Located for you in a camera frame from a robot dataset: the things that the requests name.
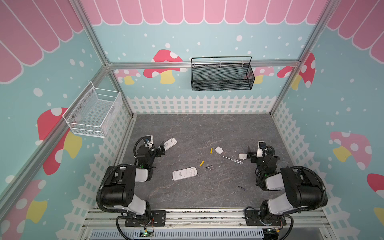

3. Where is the clear handle screwdriver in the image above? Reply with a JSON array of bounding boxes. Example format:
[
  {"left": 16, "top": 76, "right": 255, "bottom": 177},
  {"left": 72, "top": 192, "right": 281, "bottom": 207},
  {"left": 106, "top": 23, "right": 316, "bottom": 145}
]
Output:
[{"left": 221, "top": 155, "right": 243, "bottom": 165}]

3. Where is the white remote with batteries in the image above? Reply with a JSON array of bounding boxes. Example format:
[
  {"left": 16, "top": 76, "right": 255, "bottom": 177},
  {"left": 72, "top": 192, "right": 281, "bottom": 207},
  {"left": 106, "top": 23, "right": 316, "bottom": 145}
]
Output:
[{"left": 164, "top": 138, "right": 178, "bottom": 151}]

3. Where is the large white battery cover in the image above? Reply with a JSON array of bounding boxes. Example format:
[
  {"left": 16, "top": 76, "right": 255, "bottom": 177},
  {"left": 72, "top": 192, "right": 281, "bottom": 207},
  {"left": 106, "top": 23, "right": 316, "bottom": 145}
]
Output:
[{"left": 215, "top": 147, "right": 224, "bottom": 155}]

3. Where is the white remote with green buttons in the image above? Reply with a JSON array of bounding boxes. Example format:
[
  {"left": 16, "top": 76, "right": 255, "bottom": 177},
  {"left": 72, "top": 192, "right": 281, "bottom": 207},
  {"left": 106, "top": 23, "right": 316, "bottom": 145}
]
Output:
[{"left": 172, "top": 167, "right": 198, "bottom": 181}]

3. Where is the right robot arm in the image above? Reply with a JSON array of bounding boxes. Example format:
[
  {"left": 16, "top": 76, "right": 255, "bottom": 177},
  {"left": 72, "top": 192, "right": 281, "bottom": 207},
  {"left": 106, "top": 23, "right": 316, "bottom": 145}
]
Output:
[{"left": 245, "top": 142, "right": 328, "bottom": 226}]

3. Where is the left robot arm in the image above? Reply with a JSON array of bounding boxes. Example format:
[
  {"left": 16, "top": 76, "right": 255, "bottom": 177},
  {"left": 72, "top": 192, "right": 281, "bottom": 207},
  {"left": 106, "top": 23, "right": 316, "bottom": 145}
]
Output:
[{"left": 96, "top": 135, "right": 166, "bottom": 221}]

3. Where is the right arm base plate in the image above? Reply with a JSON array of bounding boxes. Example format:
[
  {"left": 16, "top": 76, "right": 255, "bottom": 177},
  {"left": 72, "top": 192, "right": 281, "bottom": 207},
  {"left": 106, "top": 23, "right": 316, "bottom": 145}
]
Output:
[{"left": 244, "top": 208, "right": 287, "bottom": 227}]

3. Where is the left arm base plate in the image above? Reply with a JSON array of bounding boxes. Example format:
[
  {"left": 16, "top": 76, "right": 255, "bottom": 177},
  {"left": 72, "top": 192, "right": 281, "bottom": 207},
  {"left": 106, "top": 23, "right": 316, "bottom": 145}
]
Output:
[{"left": 125, "top": 211, "right": 167, "bottom": 227}]

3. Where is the white wire wall basket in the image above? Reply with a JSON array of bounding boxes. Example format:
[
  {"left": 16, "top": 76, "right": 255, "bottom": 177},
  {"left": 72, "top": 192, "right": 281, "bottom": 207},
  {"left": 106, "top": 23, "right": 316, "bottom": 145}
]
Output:
[{"left": 63, "top": 82, "right": 123, "bottom": 138}]

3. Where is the black mesh wall basket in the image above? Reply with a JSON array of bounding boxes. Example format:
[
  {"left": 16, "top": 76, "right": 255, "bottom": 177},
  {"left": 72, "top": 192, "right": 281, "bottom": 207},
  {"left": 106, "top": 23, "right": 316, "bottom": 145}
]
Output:
[{"left": 191, "top": 56, "right": 256, "bottom": 92}]

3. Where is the aluminium frame post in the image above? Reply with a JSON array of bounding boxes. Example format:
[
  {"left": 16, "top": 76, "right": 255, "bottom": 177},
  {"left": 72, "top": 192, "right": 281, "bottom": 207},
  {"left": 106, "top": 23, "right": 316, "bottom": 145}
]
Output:
[{"left": 70, "top": 1, "right": 134, "bottom": 118}]

